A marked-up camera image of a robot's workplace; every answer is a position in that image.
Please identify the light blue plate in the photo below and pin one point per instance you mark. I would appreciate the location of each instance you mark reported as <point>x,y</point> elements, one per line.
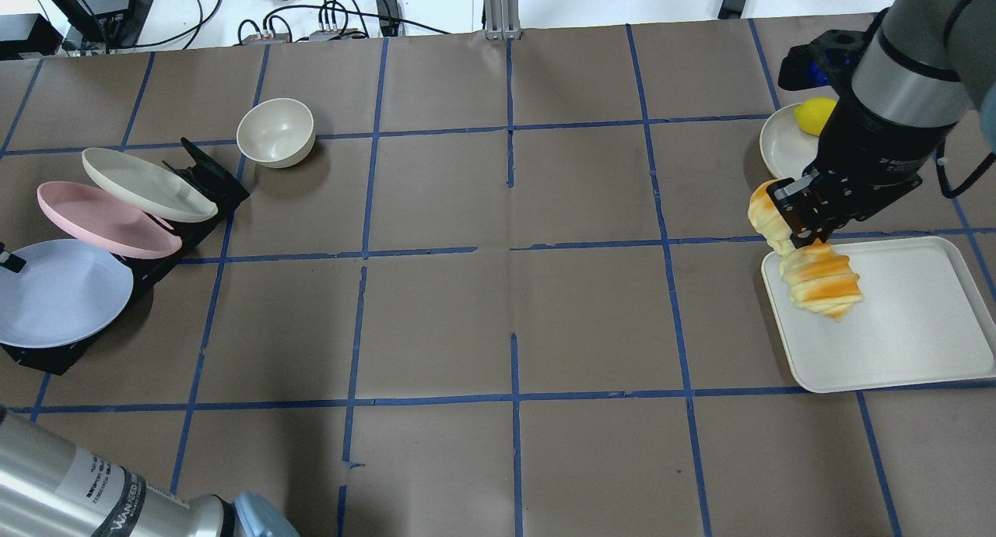
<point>65,292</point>

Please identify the aluminium frame post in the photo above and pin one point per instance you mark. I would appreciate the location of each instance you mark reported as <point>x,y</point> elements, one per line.
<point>501,20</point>

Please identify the white rectangular tray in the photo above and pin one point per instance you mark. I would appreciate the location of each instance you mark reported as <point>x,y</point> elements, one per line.
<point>922,320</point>

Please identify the cream round plate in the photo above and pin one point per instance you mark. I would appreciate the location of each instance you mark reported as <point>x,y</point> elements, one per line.
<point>784,147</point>

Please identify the sliced orange bread loaf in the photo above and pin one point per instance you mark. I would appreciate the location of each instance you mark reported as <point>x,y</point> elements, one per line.
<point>818,279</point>

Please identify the pink plate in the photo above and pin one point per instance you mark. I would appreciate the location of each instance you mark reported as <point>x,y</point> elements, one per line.
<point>95,217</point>

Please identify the cream plate on rack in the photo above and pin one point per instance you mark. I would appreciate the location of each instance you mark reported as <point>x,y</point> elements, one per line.
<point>151,188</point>

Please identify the yellow lemon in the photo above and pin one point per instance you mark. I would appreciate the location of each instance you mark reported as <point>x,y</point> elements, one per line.
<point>812,115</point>

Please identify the black plate rack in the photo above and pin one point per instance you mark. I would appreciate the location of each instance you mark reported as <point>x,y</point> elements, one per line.
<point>209,178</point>

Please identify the cream bowl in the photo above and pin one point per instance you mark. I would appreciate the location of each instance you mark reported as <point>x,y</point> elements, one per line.
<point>277,133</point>

